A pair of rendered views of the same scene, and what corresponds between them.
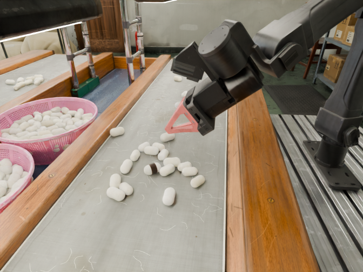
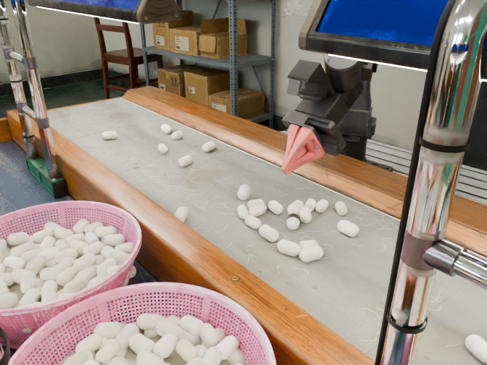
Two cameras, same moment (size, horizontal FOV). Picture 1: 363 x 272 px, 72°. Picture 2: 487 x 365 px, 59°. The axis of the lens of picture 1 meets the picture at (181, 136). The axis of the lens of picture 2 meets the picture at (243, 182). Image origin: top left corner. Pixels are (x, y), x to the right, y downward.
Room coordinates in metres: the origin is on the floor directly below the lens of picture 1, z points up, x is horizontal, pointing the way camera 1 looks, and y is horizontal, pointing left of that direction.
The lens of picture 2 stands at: (0.07, 0.57, 1.12)
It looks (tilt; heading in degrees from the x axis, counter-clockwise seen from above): 26 degrees down; 311
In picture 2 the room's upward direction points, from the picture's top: straight up
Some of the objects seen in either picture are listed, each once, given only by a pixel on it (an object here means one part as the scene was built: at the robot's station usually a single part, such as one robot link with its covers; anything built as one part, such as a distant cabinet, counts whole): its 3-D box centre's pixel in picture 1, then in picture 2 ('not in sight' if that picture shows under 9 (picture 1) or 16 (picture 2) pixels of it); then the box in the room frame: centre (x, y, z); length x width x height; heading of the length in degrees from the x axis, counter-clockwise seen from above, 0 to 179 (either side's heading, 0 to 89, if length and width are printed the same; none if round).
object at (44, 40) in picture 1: (45, 50); not in sight; (3.18, 1.67, 0.40); 0.74 x 0.56 x 0.38; 177
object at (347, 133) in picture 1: (338, 130); (356, 126); (0.52, -0.38, 0.77); 0.09 x 0.06 x 0.06; 20
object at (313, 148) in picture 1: (331, 151); (353, 150); (0.53, -0.39, 0.71); 0.20 x 0.07 x 0.08; 176
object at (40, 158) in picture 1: (51, 130); (51, 272); (0.62, 0.37, 0.72); 0.27 x 0.27 x 0.10
